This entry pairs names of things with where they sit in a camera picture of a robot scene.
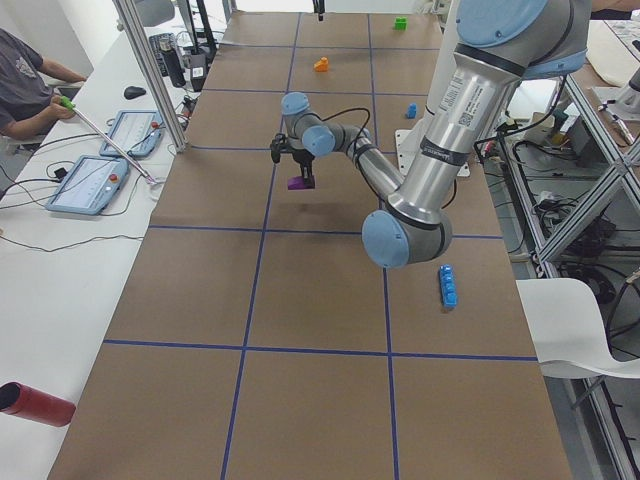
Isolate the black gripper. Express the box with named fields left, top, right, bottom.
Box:
left=292, top=148, right=314, bottom=188

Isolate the purple trapezoid block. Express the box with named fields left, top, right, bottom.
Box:
left=287, top=176, right=315, bottom=190

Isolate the orange trapezoid block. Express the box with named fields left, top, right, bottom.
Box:
left=313, top=57, right=329, bottom=73

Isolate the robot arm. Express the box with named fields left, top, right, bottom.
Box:
left=270, top=1, right=592, bottom=268

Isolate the small blue block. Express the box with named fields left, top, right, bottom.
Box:
left=405, top=103, right=418, bottom=119

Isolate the green block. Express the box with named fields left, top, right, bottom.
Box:
left=393, top=16, right=408, bottom=31

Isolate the far teach pendant tablet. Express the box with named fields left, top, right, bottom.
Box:
left=107, top=110, right=164, bottom=158

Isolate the teach pendant tablet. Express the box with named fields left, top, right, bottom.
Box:
left=107, top=110, right=164, bottom=158
left=45, top=155, right=129, bottom=216

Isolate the brown paper table mat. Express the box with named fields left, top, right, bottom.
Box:
left=50, top=13, right=571, bottom=479

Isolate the blue long block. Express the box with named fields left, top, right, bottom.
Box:
left=438, top=264, right=459, bottom=309

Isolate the black computer mouse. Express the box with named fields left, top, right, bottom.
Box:
left=123, top=86, right=146, bottom=100

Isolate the black keyboard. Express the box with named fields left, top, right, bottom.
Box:
left=148, top=33, right=175, bottom=77

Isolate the near teach pendant tablet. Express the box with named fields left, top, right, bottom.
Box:
left=45, top=155, right=129, bottom=216

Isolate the seated person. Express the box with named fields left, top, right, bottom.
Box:
left=1, top=29, right=87, bottom=140

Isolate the white chair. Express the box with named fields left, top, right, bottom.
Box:
left=516, top=278, right=639, bottom=379

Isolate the red cylinder tube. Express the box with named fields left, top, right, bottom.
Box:
left=1, top=382, right=76, bottom=427

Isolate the aluminium frame post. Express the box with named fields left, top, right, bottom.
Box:
left=113, top=0, right=187, bottom=153

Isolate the green handled metal stick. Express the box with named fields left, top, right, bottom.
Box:
left=59, top=96, right=158, bottom=185

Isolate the aluminium frame rack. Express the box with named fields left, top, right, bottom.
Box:
left=482, top=72, right=639, bottom=479

